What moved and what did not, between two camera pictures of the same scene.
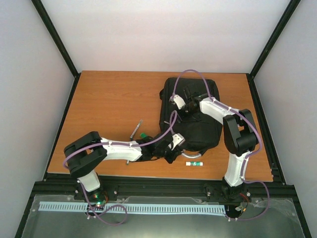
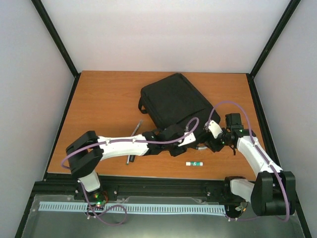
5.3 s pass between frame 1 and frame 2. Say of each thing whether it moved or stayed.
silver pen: stayed
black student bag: moved
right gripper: moved
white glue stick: stayed
